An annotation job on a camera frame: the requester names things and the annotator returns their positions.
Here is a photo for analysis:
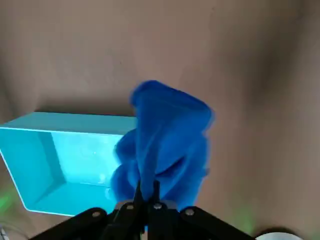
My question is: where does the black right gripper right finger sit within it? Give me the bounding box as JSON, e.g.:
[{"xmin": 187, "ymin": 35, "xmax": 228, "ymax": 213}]
[{"xmin": 146, "ymin": 179, "xmax": 255, "ymax": 240}]

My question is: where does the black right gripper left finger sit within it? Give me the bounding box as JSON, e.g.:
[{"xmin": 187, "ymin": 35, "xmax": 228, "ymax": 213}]
[{"xmin": 28, "ymin": 180, "xmax": 145, "ymax": 240}]

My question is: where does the blue square rag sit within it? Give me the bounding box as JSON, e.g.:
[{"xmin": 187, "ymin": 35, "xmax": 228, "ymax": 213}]
[{"xmin": 110, "ymin": 79, "xmax": 216, "ymax": 209}]

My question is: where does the cyan plastic box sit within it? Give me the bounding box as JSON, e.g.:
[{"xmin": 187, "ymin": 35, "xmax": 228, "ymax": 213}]
[{"xmin": 0, "ymin": 111, "xmax": 139, "ymax": 217}]

